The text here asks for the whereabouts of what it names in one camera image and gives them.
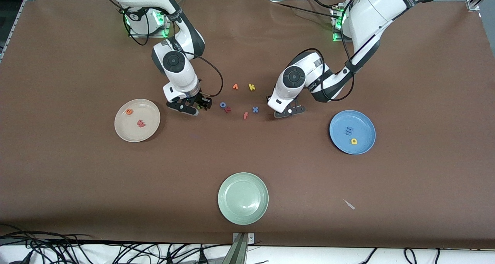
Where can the blue foam letter m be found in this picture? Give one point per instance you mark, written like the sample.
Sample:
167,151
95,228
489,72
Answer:
349,131

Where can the pale green plate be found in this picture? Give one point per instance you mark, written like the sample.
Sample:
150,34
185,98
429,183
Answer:
243,198

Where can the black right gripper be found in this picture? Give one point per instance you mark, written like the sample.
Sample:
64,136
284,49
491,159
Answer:
199,100

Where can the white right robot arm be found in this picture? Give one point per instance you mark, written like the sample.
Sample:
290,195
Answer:
181,78

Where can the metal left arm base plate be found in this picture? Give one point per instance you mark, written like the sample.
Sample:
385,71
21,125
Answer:
335,35

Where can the white tape scrap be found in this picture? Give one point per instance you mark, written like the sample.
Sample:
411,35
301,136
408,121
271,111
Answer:
349,204

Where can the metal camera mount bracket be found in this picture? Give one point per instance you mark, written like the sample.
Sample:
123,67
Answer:
240,248

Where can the beige brown plate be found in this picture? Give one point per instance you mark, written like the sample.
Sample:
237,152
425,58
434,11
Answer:
149,115

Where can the pink foam letter w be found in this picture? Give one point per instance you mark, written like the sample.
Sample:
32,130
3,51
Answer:
141,123

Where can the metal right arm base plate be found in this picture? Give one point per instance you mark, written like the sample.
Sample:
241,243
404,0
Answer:
154,34

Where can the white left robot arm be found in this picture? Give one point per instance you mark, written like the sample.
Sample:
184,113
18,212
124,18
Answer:
371,8

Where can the blue plate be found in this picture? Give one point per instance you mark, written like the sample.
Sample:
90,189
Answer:
363,124

